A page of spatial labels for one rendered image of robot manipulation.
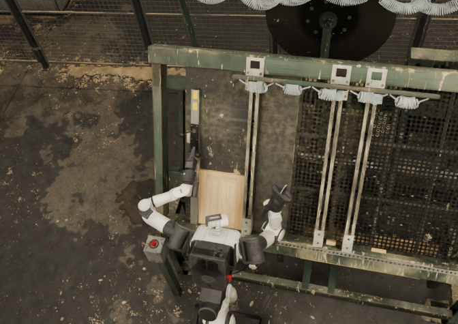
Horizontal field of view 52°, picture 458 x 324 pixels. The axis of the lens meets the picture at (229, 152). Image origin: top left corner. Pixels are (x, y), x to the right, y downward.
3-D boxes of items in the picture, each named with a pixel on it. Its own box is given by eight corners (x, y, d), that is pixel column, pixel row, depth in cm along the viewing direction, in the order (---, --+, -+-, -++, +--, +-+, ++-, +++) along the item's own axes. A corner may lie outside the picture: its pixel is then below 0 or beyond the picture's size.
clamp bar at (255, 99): (240, 228, 316) (232, 247, 294) (250, 53, 268) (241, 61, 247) (255, 230, 314) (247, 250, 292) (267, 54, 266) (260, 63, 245)
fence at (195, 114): (191, 220, 323) (190, 223, 319) (193, 87, 285) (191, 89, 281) (198, 221, 322) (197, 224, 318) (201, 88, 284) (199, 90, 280)
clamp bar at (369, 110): (339, 244, 302) (337, 266, 281) (367, 63, 255) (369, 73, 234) (354, 247, 300) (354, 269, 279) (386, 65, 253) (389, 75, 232)
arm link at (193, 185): (183, 177, 291) (180, 195, 290) (180, 175, 281) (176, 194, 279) (200, 180, 290) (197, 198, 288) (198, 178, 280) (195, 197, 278)
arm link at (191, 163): (180, 155, 281) (177, 175, 280) (196, 157, 279) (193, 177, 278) (187, 159, 294) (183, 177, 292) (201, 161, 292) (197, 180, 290)
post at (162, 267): (174, 296, 382) (154, 258, 322) (176, 288, 386) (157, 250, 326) (180, 297, 381) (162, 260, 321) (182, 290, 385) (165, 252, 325)
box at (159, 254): (148, 261, 321) (142, 250, 307) (154, 245, 328) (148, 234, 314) (165, 264, 319) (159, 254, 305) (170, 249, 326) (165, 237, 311)
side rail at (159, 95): (161, 210, 333) (155, 218, 323) (157, 57, 289) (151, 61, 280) (169, 211, 332) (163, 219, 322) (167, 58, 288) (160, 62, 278)
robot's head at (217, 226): (227, 230, 262) (227, 218, 257) (210, 234, 259) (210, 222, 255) (225, 224, 267) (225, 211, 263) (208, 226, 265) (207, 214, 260)
